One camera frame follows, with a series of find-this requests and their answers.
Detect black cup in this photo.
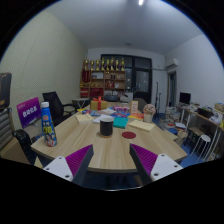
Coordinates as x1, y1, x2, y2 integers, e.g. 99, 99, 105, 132
99, 116, 115, 138

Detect pink box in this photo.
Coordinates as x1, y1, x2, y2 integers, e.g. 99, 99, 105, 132
112, 105, 130, 113

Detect brown wooden stool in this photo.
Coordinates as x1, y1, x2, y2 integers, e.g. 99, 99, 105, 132
186, 126, 205, 148

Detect grey striped office chair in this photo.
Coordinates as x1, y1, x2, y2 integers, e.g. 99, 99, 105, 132
0, 72, 38, 166

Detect white round stool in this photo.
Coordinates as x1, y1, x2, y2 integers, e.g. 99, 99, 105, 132
193, 134, 212, 158

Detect flat round red coaster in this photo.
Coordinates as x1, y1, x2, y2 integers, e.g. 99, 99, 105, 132
121, 131, 137, 140

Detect black computer monitor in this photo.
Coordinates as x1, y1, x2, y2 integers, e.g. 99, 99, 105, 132
178, 91, 192, 106

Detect black office chair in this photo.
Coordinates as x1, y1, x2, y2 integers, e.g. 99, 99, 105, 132
42, 91, 78, 127

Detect purple sign board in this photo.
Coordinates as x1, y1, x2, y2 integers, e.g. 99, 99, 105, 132
16, 96, 43, 129

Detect wooden shelf unit with trophies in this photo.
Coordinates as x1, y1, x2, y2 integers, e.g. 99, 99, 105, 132
79, 57, 127, 99

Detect small beige book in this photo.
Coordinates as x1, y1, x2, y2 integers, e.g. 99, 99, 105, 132
75, 113, 95, 125

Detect blue white-capped drink bottle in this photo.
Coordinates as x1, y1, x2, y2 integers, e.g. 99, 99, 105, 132
40, 101, 58, 148

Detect dark glass door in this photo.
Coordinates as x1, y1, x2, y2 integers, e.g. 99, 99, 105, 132
100, 54, 153, 104

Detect black microphone stand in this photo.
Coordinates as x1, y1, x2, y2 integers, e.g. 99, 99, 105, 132
153, 81, 162, 114

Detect white paper sheet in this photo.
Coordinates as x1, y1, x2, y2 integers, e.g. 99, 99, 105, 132
92, 113, 114, 124

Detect white air conditioner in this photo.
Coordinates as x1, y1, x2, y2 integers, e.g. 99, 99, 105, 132
165, 58, 180, 72

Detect pink flowers in white pot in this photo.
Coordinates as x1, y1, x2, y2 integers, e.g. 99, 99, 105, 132
142, 103, 157, 124

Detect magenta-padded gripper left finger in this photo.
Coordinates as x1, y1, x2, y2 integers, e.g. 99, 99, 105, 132
42, 143, 95, 187

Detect small upright card stand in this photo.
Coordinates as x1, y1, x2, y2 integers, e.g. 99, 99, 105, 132
129, 100, 139, 114

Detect yellow gift box red ribbon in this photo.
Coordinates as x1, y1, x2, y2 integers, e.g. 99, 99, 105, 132
89, 96, 109, 112

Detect orange book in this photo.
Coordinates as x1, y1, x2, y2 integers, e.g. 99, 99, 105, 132
127, 112, 145, 122

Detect cluttered side desk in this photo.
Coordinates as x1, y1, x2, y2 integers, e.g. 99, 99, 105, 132
174, 101, 224, 158

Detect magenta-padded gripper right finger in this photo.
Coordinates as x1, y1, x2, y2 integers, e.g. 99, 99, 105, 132
129, 143, 184, 186

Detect wide beige book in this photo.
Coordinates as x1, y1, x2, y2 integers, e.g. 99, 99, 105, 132
127, 119, 156, 133

